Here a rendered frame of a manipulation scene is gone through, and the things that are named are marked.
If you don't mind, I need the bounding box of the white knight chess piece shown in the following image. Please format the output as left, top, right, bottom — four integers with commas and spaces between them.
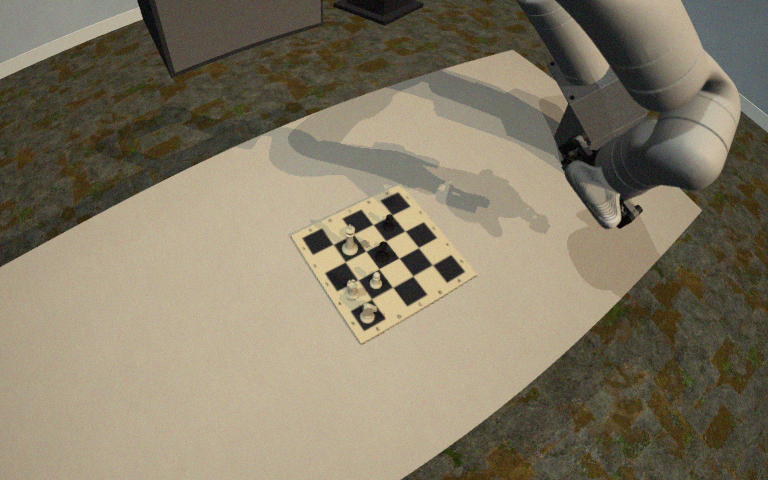
360, 303, 377, 324

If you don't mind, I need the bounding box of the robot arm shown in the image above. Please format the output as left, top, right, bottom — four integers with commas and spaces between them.
517, 0, 741, 229

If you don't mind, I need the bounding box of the black and cream chessboard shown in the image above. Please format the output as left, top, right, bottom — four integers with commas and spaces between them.
291, 184, 477, 344

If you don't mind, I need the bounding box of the white rook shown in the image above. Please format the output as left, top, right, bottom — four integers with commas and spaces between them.
345, 280, 359, 301

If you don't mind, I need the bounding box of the white pawn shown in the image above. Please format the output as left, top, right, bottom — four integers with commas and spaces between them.
370, 272, 382, 289

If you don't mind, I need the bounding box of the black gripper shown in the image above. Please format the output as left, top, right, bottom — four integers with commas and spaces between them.
558, 132, 643, 229

